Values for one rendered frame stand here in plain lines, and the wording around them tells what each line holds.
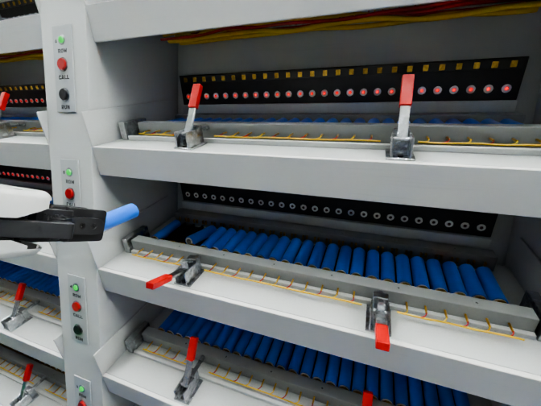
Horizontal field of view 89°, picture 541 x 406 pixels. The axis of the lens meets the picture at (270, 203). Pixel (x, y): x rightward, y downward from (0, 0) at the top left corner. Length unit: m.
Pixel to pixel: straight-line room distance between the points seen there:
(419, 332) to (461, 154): 0.20
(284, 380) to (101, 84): 0.54
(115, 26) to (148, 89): 0.13
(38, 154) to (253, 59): 0.41
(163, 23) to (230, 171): 0.21
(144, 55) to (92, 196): 0.27
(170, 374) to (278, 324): 0.26
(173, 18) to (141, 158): 0.19
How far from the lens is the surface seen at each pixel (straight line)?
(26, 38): 0.65
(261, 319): 0.39
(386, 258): 0.45
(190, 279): 0.43
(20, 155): 0.66
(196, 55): 0.65
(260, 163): 0.33
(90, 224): 0.32
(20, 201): 0.25
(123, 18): 0.49
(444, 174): 0.31
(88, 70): 0.52
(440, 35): 0.55
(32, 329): 0.80
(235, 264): 0.43
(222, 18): 0.40
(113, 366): 0.63
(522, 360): 0.41
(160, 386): 0.58
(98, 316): 0.57
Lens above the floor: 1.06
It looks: 9 degrees down
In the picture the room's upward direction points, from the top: 3 degrees clockwise
